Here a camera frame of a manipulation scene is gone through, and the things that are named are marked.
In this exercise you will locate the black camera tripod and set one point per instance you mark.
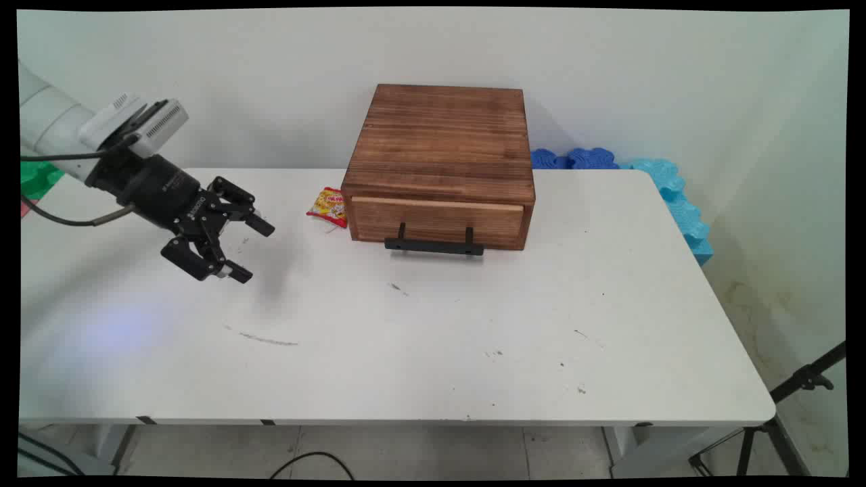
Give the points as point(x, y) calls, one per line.
point(802, 380)

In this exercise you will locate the red foam mat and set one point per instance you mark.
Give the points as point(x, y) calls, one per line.
point(26, 207)

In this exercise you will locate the red yellow snack packet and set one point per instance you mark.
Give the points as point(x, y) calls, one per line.
point(329, 205)

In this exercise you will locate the green foam mat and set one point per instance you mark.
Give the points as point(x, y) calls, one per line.
point(37, 179)

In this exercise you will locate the brown wooden drawer cabinet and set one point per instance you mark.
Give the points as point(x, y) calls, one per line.
point(440, 135)

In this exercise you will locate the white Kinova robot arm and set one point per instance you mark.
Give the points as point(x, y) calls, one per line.
point(47, 122)

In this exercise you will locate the light blue foam mat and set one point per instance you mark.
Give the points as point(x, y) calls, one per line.
point(680, 203)

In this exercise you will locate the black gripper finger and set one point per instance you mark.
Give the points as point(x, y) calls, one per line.
point(237, 199)
point(196, 260)

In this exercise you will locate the wooden cabinet door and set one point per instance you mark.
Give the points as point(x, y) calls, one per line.
point(433, 220)

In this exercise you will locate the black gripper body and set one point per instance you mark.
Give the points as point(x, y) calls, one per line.
point(152, 186)

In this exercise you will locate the white grey wrist camera box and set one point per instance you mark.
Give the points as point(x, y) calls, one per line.
point(159, 125)

